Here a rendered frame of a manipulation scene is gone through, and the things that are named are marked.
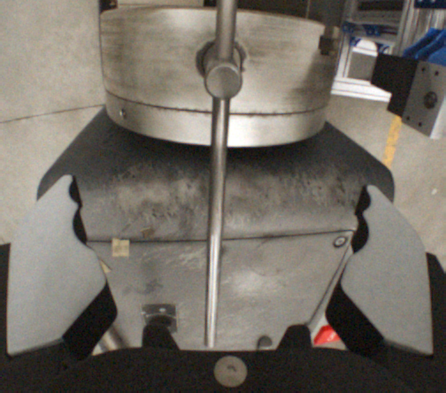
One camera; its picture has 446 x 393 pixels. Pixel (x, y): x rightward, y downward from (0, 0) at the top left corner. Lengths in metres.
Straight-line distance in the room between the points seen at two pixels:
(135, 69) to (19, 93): 1.53
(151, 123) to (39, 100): 1.48
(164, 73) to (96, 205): 0.15
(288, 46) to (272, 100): 0.05
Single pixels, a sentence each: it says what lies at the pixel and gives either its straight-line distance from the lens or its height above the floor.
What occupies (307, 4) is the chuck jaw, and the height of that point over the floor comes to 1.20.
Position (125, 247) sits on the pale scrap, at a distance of 0.31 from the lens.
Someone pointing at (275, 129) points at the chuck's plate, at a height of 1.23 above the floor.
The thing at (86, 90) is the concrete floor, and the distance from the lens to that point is 1.59.
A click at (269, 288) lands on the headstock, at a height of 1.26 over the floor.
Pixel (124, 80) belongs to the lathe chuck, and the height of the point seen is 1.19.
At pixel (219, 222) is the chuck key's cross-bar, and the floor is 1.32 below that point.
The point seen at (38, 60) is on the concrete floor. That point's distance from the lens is 1.67.
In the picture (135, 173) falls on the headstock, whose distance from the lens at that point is 0.29.
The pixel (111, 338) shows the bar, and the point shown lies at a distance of 0.45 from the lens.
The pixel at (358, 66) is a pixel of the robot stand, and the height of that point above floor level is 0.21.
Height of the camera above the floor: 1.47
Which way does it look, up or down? 60 degrees down
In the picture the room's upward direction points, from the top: 164 degrees clockwise
